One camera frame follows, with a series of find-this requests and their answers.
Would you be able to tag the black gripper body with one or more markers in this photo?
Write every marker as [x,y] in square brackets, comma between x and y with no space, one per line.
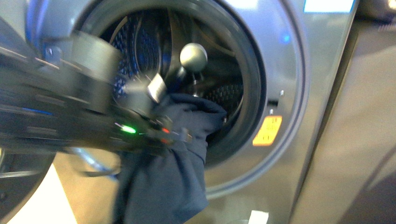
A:
[135,103]

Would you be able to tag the dark navy garment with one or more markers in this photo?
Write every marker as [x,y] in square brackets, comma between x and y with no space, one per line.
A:
[169,189]

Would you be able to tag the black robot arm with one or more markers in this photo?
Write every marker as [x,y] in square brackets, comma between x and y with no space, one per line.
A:
[66,103]

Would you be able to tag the grey front-load washing machine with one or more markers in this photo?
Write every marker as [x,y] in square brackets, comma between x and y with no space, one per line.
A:
[266,57]

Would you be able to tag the grey dryer ball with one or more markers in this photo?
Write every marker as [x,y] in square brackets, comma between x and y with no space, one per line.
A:
[193,57]

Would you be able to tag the round glass washer door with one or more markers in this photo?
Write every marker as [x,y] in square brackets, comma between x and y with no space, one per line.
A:
[21,173]

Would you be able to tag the orange warning sticker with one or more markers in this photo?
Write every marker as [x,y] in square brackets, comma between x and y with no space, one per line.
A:
[268,131]

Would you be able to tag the white paper tag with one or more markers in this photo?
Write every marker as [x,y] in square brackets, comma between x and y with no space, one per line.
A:
[258,217]

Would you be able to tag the grey adjacent cabinet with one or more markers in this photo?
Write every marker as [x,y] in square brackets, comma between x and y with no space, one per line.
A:
[351,177]

